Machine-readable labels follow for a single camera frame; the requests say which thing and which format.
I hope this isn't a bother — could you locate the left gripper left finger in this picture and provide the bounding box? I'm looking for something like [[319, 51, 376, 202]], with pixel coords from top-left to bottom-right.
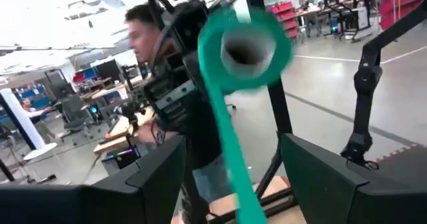
[[0, 135, 187, 224]]

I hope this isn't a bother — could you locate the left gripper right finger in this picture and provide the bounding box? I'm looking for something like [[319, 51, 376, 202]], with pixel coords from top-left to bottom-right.
[[279, 133, 427, 224]]

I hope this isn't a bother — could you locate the green elastic bandage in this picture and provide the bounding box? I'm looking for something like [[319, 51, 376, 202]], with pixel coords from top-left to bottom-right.
[[196, 4, 295, 224]]

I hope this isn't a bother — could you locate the black computer tower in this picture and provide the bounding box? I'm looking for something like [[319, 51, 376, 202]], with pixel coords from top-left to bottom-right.
[[101, 146, 141, 177]]

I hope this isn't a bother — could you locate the wooden workbench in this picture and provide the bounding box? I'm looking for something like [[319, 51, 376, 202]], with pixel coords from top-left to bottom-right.
[[92, 106, 157, 155]]

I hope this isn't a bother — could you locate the person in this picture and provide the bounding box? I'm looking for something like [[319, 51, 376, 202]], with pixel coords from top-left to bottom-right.
[[124, 3, 236, 205], [19, 98, 57, 143]]

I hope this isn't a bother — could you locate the grey office chair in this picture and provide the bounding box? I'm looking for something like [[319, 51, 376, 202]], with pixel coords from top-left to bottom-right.
[[59, 93, 96, 147]]

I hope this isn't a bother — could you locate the red shelf rack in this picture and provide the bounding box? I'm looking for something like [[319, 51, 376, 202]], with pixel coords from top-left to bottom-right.
[[266, 1, 302, 41], [378, 0, 427, 31]]

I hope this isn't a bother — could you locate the white round-base floor stand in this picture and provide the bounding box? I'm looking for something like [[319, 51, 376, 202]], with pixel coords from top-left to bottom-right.
[[0, 88, 58, 161]]

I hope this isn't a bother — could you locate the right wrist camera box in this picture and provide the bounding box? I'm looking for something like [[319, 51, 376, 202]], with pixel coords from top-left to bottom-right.
[[170, 0, 210, 51]]

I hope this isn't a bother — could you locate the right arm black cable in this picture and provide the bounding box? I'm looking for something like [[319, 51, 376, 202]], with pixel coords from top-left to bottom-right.
[[146, 0, 243, 75]]

